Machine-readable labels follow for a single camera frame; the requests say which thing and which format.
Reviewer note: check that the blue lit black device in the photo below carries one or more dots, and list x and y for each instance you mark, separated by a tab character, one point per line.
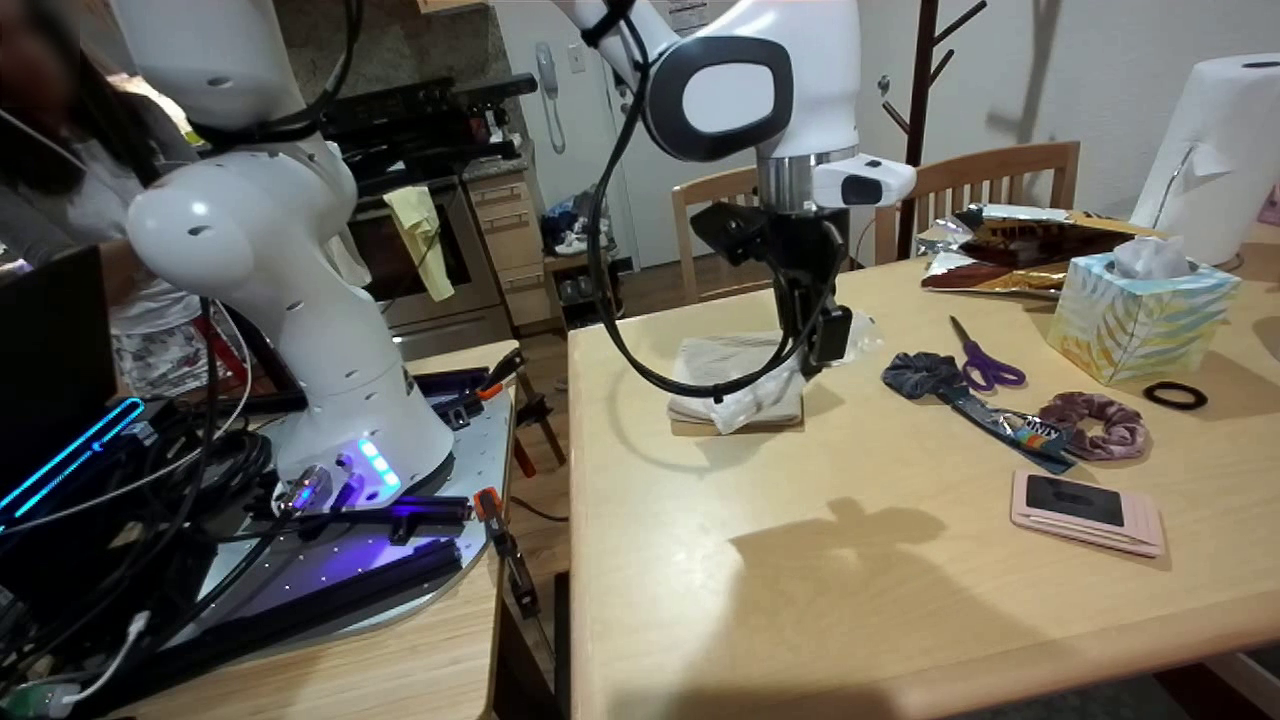
74	460

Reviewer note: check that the white electric water boiler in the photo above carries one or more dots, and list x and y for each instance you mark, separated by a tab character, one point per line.
1222	147

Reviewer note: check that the dark blue velvet scrunchie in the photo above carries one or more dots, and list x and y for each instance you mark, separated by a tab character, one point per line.
923	377

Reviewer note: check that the black shelf unit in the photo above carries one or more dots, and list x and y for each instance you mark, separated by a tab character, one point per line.
442	120

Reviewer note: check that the dark coat rack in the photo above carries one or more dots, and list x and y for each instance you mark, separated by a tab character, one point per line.
926	105

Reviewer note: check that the black computer monitor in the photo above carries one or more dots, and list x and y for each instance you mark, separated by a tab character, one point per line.
54	361

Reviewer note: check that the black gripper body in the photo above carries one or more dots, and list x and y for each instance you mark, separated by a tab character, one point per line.
783	241

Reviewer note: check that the hanging yellow cloth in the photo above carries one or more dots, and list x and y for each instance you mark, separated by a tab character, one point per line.
424	241

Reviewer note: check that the striped tissue box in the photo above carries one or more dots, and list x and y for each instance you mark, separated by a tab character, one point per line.
1142	313

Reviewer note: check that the pink framed small device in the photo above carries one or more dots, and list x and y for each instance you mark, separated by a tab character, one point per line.
1084	508

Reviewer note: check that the silver foil wrapper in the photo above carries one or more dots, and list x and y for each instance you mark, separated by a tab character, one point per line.
955	275

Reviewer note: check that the metal robot mounting plate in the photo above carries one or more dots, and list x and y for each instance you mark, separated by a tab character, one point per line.
401	561

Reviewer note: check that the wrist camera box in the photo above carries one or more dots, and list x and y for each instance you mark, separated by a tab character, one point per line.
867	182

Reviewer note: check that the brown paper bag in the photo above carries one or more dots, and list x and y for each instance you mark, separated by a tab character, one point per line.
1053	241

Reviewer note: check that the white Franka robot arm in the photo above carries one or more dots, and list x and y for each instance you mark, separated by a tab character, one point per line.
286	267

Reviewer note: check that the maroon patterned scrunchie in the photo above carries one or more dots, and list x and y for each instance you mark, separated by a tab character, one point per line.
1094	430

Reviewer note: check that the seated dark haired person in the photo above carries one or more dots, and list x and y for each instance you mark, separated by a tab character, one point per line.
74	120

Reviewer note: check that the wooden slat back chair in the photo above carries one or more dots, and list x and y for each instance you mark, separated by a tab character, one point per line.
992	182
707	223

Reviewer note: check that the beige striped cloth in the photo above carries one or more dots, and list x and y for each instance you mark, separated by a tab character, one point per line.
703	365

